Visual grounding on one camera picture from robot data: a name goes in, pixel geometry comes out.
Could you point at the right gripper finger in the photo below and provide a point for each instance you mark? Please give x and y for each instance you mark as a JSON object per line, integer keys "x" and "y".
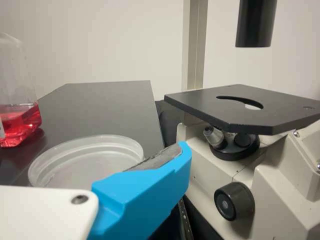
{"x": 147, "y": 190}

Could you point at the petri dish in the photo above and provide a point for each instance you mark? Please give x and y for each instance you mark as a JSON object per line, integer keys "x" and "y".
{"x": 82, "y": 160}

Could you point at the black platform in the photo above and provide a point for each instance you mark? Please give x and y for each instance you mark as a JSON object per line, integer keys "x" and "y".
{"x": 100, "y": 110}

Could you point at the cream microscope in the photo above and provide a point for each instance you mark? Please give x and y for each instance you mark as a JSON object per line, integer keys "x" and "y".
{"x": 275, "y": 180}

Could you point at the red liquid bottle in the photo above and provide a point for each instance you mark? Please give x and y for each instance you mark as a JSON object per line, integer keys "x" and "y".
{"x": 17, "y": 125}

